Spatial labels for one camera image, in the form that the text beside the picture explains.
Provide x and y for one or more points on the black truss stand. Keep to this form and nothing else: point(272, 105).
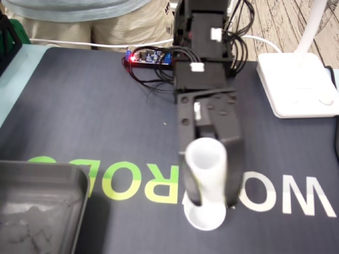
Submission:
point(8, 39)

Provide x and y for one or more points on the dark grey metal tray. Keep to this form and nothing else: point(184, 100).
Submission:
point(39, 211)

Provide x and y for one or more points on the person in grey shirt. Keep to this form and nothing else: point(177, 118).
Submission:
point(79, 26)

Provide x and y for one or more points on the dark WOWROBO printed mat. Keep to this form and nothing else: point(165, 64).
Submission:
point(79, 105)

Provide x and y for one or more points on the blue circuit board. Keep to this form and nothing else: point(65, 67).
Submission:
point(148, 58)

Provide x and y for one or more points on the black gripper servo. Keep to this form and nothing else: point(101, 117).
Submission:
point(190, 105)

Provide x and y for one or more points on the short white plastic cup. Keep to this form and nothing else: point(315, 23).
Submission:
point(206, 219)

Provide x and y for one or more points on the white desk lamp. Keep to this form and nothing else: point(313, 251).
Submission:
point(291, 84)

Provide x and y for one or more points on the green box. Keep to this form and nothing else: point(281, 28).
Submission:
point(23, 34)

